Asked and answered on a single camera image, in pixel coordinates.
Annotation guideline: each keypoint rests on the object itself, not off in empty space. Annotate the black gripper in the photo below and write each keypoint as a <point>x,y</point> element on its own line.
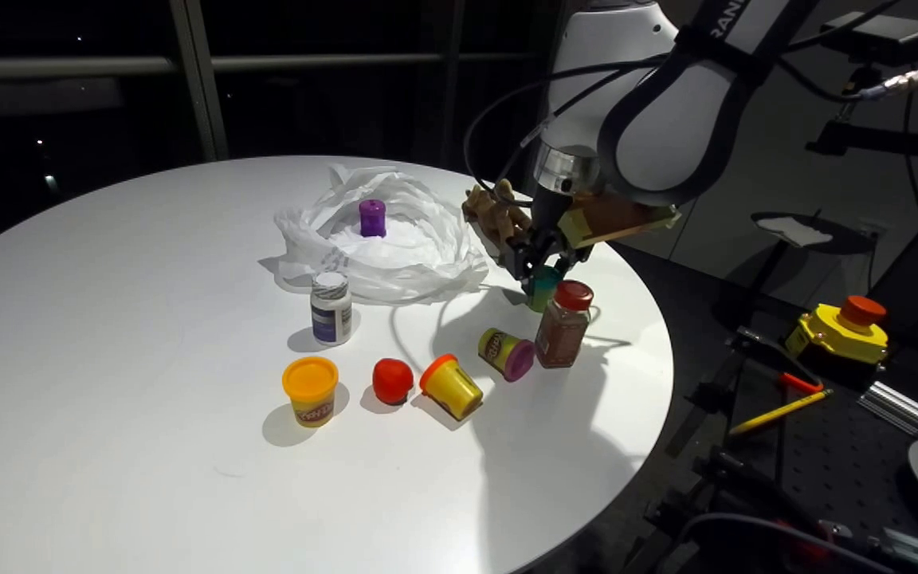
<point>548,241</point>

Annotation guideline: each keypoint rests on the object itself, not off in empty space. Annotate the teal lid green tub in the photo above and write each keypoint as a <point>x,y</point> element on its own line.
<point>538,289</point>

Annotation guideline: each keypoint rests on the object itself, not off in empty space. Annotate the brown jar orange lid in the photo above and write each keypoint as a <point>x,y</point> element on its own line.
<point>563,324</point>

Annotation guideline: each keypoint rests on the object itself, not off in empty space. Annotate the pink lid yellow tub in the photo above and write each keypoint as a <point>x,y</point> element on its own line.
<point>503,353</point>

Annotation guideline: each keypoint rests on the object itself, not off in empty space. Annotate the orange lid yellow tub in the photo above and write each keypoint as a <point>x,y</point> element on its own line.
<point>451,387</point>

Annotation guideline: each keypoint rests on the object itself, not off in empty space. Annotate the purple play-doh tub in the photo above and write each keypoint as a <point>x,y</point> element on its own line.
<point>371,219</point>

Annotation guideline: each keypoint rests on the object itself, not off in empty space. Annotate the white pill bottle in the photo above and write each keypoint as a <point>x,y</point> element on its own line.
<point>329,304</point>

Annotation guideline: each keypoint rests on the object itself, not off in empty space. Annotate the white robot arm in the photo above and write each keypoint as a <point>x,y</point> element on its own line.
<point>642,114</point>

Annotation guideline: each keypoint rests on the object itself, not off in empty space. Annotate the white plastic bag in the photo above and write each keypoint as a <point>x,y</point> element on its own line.
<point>427,247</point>

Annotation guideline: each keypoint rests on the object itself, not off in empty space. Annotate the brown plush toy animal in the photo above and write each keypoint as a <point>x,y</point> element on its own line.
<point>497,219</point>

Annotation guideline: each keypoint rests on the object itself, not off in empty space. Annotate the red ball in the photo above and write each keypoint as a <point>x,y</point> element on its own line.
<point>394,382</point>

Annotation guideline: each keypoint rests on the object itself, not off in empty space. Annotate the yellow pencil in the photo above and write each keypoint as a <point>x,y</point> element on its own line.
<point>777,412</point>

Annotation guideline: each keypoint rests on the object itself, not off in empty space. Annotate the yellow emergency stop button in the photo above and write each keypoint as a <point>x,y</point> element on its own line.
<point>847,331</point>

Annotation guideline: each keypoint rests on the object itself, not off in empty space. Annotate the horizontal window rail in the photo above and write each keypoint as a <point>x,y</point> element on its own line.
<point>157,66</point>

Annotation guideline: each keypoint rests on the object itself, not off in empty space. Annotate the black camera on mount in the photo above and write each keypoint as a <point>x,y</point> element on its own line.
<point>873,40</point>

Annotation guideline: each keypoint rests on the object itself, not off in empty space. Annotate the window frame post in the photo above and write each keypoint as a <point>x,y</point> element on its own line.
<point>197,78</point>

